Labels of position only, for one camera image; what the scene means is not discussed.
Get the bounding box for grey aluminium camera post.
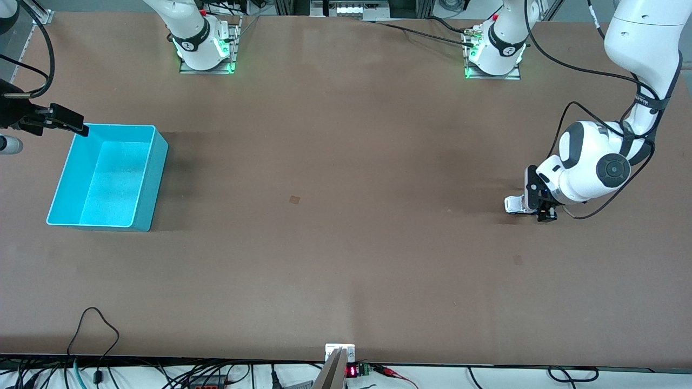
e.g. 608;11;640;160
312;347;347;389

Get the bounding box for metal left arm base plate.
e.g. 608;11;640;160
464;22;521;81

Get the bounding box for thin black table cable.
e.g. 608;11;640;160
373;21;476;47

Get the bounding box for white post mounting bracket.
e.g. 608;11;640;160
325;343;356;363

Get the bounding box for thick black table cable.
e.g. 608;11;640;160
427;15;476;35

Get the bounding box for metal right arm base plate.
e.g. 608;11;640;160
179;15;239;75

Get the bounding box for grey lit control box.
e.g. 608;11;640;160
310;0;391;22

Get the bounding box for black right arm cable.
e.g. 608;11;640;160
0;0;55;99

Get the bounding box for aluminium corner bracket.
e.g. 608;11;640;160
22;0;55;25

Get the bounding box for turquoise plastic bin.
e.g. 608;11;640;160
46;124;169;233

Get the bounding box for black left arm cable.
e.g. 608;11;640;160
524;0;682;220

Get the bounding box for red clip wires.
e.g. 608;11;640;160
372;365;420;389

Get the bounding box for black looped cable with plug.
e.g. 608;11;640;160
66;307;120;385

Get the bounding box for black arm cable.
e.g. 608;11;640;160
0;0;55;99
524;0;682;220

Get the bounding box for black coiled cable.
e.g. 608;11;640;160
548;366;600;384

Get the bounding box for white toy jeep black roof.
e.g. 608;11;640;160
504;194;541;215

